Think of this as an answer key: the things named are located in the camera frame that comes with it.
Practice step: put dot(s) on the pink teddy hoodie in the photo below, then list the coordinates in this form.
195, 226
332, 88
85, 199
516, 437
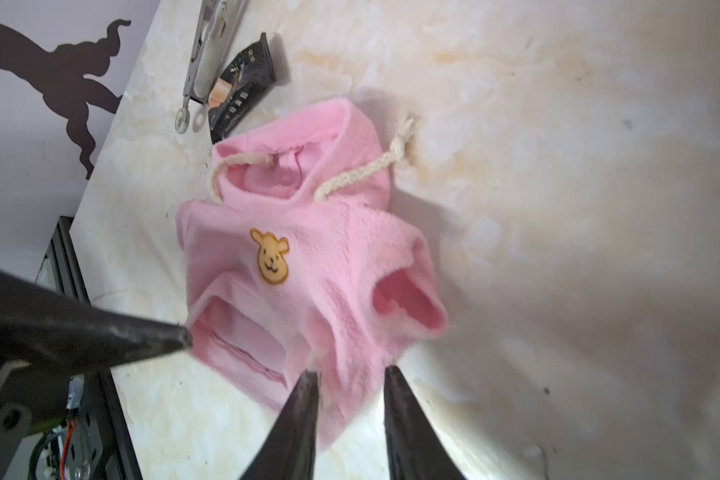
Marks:
296, 262

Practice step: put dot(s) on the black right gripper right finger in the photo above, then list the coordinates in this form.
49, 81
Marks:
414, 450

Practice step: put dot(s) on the metal kitchen tongs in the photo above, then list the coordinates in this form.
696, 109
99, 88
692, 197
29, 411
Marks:
216, 25

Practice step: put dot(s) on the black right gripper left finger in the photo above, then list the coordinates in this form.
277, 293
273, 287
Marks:
289, 450

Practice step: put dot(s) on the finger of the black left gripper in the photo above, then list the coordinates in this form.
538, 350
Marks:
58, 333

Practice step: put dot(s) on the black snack packet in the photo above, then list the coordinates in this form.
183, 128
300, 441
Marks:
240, 87

